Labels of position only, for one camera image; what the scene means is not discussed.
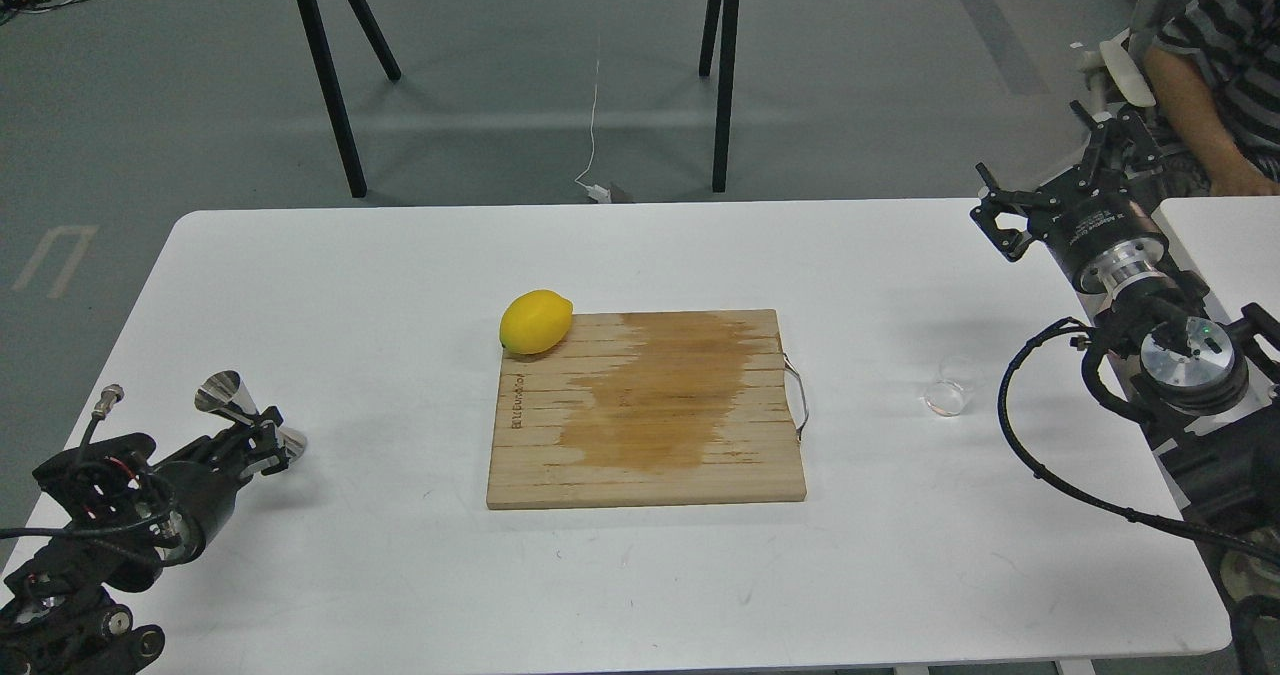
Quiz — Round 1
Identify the small clear glass cup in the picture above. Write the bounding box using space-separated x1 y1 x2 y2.
922 355 987 418

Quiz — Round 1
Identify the white side table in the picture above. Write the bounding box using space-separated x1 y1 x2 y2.
1155 196 1279 321

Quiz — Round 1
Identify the white charging cable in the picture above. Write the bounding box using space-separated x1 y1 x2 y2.
573 0 613 204

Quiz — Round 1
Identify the yellow lemon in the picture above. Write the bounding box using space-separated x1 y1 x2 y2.
499 289 573 355

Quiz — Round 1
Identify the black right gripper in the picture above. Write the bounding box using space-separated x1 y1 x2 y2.
970 100 1169 295

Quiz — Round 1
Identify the wooden cutting board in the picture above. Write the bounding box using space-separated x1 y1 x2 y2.
486 309 806 510

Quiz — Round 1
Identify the steel jigger measuring cup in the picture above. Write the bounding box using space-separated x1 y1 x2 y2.
195 370 308 462

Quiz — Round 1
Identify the seated person striped shirt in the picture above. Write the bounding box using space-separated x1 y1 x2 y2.
1143 0 1279 197

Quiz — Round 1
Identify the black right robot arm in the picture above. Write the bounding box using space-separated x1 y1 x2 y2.
970 101 1277 569

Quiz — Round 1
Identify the grey office chair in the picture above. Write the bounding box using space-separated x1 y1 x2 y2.
1076 0 1194 146

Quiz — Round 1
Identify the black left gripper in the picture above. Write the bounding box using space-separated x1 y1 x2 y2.
154 407 293 564

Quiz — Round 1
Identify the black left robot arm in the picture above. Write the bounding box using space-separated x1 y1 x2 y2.
3 371 307 674

